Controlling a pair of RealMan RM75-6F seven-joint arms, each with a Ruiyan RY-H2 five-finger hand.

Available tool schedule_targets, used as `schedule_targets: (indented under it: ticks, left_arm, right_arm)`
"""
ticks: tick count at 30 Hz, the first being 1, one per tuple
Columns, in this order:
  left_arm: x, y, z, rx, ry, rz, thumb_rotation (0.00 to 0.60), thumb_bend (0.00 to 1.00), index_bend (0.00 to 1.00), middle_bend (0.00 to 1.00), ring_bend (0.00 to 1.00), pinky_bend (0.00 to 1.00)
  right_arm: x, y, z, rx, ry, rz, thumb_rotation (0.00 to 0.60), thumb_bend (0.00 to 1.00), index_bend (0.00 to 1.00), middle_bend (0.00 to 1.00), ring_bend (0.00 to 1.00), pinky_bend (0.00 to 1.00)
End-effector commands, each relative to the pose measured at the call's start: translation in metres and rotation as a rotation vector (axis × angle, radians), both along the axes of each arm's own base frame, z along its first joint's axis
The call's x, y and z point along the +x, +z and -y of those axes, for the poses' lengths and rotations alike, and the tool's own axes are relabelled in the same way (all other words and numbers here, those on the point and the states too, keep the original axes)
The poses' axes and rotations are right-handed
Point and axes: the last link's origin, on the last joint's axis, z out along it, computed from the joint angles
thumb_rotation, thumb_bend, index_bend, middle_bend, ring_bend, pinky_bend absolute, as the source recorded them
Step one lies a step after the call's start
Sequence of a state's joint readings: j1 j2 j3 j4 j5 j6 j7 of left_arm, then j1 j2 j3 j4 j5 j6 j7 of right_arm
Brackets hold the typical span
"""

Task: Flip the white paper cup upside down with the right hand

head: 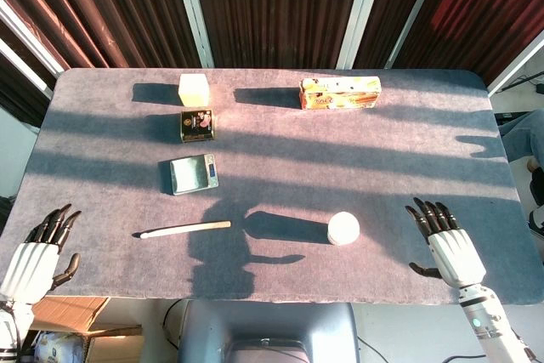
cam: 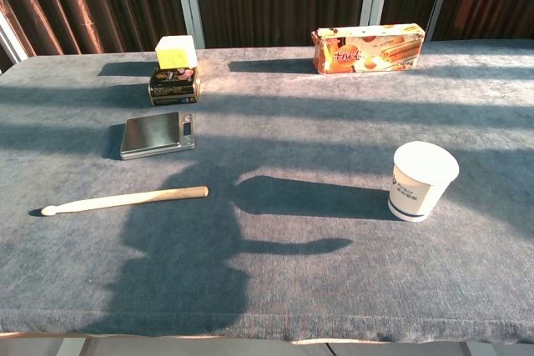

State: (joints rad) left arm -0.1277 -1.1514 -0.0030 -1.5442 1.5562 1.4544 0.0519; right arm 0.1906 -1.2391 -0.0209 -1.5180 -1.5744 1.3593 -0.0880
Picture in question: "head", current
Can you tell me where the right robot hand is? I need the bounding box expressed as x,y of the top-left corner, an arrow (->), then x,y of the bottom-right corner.
405,196 -> 487,289

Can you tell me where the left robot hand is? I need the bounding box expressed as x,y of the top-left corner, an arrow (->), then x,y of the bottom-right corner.
0,203 -> 82,305

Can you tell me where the white round container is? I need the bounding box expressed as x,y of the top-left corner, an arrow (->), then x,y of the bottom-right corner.
327,212 -> 361,247

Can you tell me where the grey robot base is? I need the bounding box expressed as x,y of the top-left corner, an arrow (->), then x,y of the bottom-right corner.
177,299 -> 362,363

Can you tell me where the brown cardboard box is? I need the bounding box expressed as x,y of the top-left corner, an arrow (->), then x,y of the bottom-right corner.
25,295 -> 144,363

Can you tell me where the printed plastic bag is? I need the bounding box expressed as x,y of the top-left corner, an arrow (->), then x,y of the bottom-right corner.
33,332 -> 86,363

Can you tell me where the person's leg in jeans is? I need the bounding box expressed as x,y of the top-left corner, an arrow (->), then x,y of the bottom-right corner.
497,109 -> 544,163

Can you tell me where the long white stick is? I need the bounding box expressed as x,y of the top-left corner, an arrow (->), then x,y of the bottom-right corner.
137,220 -> 232,241

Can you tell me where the small digital pocket scale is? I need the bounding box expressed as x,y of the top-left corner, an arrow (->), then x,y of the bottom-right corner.
169,153 -> 220,196

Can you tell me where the blue-grey table cloth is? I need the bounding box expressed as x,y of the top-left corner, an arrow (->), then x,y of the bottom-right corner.
0,66 -> 536,306

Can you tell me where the orange snack box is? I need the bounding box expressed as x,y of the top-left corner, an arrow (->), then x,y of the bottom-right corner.
298,76 -> 383,111

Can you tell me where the dark square tin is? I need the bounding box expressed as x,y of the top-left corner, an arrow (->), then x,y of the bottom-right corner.
180,109 -> 217,143

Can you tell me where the pale yellow cube block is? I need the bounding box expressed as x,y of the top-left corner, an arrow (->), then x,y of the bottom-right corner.
178,73 -> 211,106

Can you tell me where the black cable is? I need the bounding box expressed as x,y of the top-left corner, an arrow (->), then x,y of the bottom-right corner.
163,299 -> 188,349

